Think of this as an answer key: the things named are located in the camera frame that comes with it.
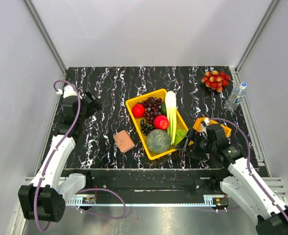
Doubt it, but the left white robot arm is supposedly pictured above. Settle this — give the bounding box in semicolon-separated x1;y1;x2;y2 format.
18;84;102;222

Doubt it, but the black grape bunch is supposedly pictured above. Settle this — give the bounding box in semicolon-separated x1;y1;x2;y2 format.
140;119;155;136

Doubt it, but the purple cable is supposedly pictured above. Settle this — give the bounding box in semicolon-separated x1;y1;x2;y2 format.
33;79;129;232
202;117;288;235

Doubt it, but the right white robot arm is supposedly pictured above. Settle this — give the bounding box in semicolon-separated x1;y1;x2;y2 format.
175;121;288;235

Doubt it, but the green netted melon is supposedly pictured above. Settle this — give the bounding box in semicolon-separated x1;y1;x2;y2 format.
146;129;171;154

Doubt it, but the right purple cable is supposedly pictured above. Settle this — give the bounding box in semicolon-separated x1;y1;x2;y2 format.
202;117;288;235

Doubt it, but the red apple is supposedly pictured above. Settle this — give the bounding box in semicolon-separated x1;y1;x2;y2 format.
132;103;146;118
154;115;170;130

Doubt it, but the clear plastic water bottle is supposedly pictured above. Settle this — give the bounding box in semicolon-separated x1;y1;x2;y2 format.
224;82;247;112

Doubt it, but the purple grape bunch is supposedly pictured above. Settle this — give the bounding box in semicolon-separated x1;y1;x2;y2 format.
139;96;164;124

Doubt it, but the red apple left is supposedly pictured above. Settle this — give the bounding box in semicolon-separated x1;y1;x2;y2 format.
132;103;146;118

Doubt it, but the white green leek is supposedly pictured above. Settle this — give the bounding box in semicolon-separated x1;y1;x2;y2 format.
165;91;188;146

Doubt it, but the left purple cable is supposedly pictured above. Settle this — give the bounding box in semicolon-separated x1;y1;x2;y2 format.
33;79;129;232

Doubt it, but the orange card box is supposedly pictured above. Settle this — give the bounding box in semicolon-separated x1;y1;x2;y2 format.
192;117;232;141

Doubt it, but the red apple right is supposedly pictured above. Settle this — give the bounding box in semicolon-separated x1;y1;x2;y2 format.
154;115;170;130

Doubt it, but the green avocado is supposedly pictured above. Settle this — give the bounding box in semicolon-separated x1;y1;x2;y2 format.
160;103;167;116

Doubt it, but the aluminium frame rail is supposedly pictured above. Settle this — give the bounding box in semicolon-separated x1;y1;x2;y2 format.
22;0;67;74

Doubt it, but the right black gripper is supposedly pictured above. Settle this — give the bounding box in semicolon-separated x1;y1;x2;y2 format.
174;128;216;161

